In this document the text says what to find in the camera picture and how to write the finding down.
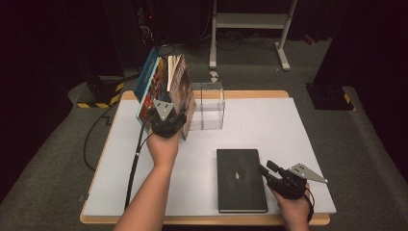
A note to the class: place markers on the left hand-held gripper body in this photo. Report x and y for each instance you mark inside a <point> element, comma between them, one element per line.
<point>166,123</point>

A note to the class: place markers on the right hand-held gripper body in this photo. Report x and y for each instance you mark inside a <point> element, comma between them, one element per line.
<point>288,187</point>

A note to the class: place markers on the black notebook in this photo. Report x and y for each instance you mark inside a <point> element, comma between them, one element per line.
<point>240,179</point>

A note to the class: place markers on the light blue animal picture book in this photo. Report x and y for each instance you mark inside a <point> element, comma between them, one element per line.
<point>158,85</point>

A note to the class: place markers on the purple book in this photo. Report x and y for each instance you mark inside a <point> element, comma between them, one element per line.
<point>183,86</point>

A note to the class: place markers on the clear acrylic book rack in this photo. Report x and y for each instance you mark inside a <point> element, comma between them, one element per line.
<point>211,109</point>

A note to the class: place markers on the dark blue picture book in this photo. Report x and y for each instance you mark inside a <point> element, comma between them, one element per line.
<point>146,77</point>

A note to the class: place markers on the person's right hand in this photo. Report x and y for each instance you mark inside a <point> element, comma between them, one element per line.
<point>296,213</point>

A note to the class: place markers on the person's left hand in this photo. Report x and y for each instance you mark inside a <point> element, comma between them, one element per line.
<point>165,150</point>

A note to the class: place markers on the small white floor fitting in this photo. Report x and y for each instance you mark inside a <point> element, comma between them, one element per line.
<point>214,76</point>

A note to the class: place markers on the black yellow striped stand base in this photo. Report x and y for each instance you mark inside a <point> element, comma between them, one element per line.
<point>102,94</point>

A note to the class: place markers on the dark computer equipment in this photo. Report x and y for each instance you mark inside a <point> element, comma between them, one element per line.
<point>147,29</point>

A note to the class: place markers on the white metal stand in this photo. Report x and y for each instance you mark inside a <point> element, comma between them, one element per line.
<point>250,20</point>

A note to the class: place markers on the small red object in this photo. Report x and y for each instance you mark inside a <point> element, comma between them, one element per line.
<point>309,39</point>

